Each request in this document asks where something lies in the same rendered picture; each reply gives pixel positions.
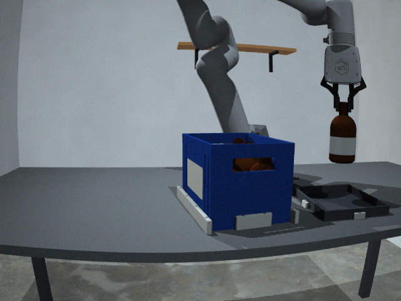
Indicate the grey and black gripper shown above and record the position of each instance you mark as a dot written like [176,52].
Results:
[342,65]

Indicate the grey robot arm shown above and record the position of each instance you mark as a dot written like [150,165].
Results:
[212,67]

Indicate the blue plastic crate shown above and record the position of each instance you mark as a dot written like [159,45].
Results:
[208,177]

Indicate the brown glass bottle with white label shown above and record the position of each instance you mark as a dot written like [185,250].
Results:
[343,132]

